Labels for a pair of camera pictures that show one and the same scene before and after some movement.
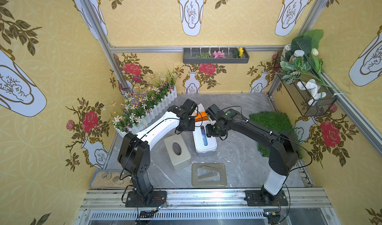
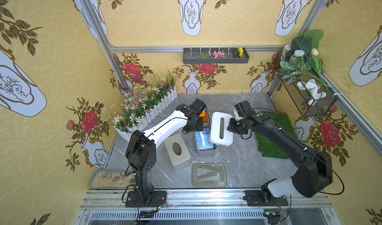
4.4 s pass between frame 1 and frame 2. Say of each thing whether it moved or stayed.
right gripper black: moved
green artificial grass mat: stayed
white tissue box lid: moved
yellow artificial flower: stayed
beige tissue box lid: stayed
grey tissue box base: stayed
